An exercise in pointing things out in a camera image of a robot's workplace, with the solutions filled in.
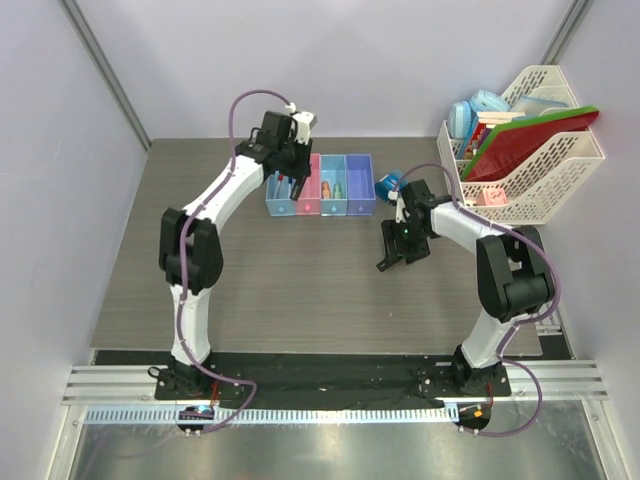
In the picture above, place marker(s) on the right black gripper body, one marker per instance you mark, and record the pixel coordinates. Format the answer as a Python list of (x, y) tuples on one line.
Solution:
[(410, 242)]

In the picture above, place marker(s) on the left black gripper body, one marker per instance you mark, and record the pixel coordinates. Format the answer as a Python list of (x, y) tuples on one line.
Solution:
[(294, 157)]

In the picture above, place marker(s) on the pink plastic drawer box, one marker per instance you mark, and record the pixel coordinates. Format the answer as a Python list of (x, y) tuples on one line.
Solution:
[(309, 201)]

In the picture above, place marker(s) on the light blue drawer box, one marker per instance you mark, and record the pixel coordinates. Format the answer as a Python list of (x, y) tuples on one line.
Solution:
[(282, 206), (333, 185)]

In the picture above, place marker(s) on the green capped black highlighter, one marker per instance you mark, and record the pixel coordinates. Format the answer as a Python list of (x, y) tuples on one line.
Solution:
[(385, 264)]

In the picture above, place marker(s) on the purple plastic drawer box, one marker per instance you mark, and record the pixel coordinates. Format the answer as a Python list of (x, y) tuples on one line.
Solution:
[(361, 194)]

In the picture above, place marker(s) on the blue round tape dispenser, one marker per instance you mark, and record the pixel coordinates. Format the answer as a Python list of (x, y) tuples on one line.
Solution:
[(386, 184)]

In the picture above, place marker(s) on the red whiteboard marker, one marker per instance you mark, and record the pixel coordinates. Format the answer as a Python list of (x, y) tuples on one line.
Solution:
[(278, 186)]

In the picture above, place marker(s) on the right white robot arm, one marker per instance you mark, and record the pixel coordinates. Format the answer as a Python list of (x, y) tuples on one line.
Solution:
[(514, 278)]

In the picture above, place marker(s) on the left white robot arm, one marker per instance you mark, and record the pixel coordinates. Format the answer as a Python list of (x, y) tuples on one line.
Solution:
[(190, 252)]

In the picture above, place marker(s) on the pink eraser box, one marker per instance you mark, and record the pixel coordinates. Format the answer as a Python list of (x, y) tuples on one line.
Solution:
[(492, 196)]

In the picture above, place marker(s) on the white mesh file organizer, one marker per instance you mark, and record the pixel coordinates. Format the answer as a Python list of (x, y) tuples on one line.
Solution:
[(540, 160)]

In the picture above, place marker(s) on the red plastic folder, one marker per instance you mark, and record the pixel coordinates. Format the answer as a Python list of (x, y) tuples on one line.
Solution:
[(530, 150)]

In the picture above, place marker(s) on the blue headphones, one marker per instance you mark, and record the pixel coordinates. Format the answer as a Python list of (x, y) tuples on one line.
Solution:
[(462, 113)]

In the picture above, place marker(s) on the stack of books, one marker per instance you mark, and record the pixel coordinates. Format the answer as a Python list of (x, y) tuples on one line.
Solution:
[(481, 126)]

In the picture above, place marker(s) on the green plastic folder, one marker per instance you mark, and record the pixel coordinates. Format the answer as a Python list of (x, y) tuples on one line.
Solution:
[(492, 137)]

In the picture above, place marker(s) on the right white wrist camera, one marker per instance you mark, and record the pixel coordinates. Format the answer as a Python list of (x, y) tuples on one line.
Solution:
[(396, 199)]

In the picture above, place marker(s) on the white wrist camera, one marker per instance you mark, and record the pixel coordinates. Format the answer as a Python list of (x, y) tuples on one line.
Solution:
[(396, 199), (303, 123)]

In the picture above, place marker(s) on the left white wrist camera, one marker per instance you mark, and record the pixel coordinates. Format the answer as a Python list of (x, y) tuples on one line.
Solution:
[(303, 123)]

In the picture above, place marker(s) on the white slotted cable duct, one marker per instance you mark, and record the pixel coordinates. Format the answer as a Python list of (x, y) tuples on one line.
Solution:
[(192, 415)]

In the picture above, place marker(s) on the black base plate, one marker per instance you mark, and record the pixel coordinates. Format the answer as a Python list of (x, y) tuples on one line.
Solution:
[(309, 381)]

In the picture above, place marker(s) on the aluminium rail frame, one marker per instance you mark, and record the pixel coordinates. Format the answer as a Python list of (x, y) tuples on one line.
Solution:
[(554, 425)]

